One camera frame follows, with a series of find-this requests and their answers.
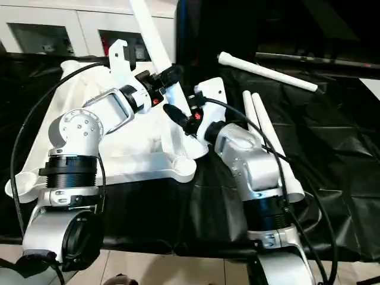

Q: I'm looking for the white plastic table leg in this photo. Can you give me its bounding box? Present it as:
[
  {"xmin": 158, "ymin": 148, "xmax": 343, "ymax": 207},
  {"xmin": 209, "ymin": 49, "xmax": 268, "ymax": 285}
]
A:
[
  {"xmin": 242, "ymin": 90, "xmax": 264, "ymax": 134},
  {"xmin": 217, "ymin": 51, "xmax": 319, "ymax": 94},
  {"xmin": 251, "ymin": 92, "xmax": 306, "ymax": 203},
  {"xmin": 129, "ymin": 0, "xmax": 193, "ymax": 118}
]

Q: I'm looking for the black box with yellow label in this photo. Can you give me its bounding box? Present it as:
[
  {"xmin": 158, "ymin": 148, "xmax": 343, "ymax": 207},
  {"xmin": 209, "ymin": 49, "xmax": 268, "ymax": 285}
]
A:
[{"xmin": 174, "ymin": 0, "xmax": 259, "ymax": 71}]

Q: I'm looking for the white glass-door cabinet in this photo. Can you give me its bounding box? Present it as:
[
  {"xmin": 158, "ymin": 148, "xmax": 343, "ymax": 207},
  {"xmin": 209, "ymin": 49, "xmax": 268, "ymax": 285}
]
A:
[{"xmin": 0, "ymin": 0, "xmax": 179, "ymax": 64}]

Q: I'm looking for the black work mat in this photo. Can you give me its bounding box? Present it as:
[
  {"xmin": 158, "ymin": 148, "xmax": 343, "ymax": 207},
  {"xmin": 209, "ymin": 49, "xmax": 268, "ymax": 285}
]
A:
[{"xmin": 0, "ymin": 52, "xmax": 380, "ymax": 264}]

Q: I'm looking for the white flat board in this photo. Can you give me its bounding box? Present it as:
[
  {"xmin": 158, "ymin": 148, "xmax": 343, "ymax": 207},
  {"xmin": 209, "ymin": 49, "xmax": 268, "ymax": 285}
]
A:
[{"xmin": 358, "ymin": 77, "xmax": 380, "ymax": 101}]

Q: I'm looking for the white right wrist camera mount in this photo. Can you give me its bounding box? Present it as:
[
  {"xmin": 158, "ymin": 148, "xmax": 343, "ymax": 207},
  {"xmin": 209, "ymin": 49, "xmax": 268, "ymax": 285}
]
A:
[{"xmin": 189, "ymin": 77, "xmax": 227, "ymax": 149}]

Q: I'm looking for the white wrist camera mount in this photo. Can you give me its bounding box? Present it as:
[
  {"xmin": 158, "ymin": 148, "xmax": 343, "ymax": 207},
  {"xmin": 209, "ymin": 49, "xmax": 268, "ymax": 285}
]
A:
[
  {"xmin": 189, "ymin": 77, "xmax": 227, "ymax": 149},
  {"xmin": 107, "ymin": 38, "xmax": 157, "ymax": 116}
]

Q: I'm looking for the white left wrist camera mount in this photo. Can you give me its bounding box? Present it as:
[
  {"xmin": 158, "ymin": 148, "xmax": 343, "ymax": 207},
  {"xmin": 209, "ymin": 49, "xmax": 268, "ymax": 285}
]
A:
[{"xmin": 107, "ymin": 38, "xmax": 157, "ymax": 116}]

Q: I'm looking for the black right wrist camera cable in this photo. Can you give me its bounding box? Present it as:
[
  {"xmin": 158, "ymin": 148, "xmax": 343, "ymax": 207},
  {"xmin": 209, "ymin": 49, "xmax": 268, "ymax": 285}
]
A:
[{"xmin": 189, "ymin": 94, "xmax": 340, "ymax": 285}]

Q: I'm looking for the dark metal rail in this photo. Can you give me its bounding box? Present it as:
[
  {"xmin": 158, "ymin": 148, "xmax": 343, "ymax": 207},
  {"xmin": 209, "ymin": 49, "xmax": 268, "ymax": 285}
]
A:
[{"xmin": 255, "ymin": 52, "xmax": 380, "ymax": 68}]

